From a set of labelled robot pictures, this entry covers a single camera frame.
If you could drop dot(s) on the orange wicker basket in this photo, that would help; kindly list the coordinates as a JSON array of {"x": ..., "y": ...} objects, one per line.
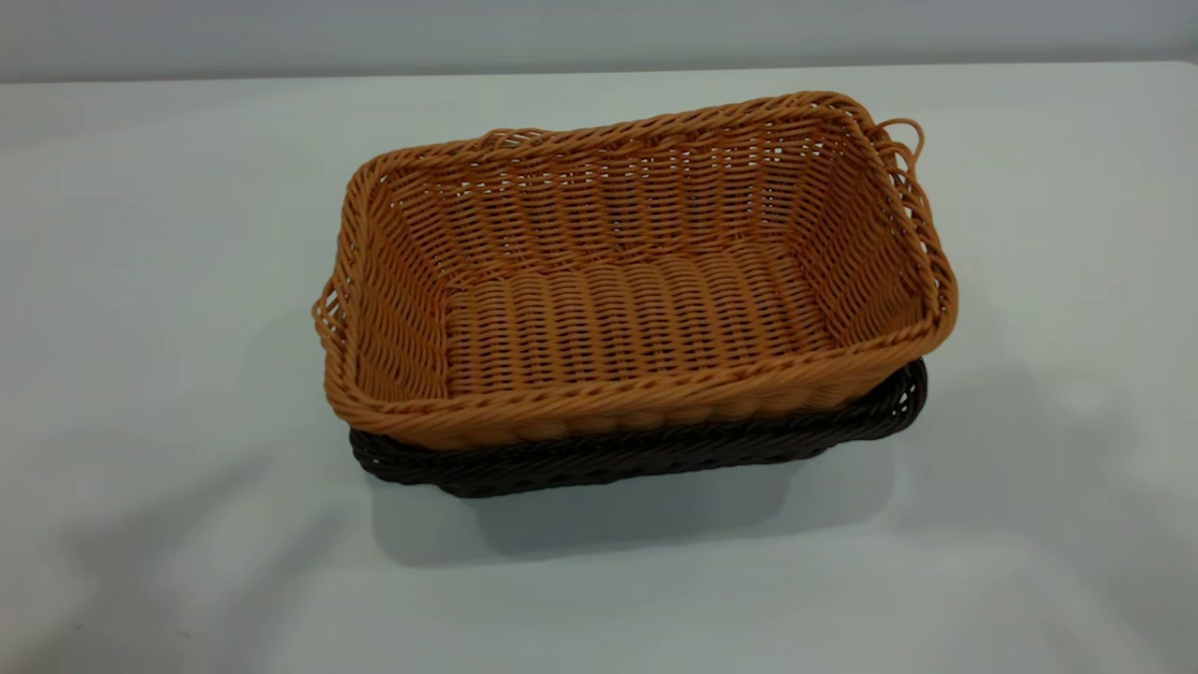
[{"x": 636, "y": 309}]

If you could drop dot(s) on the black wicker basket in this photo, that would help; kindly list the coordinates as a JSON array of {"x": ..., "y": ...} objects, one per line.
[{"x": 608, "y": 459}]

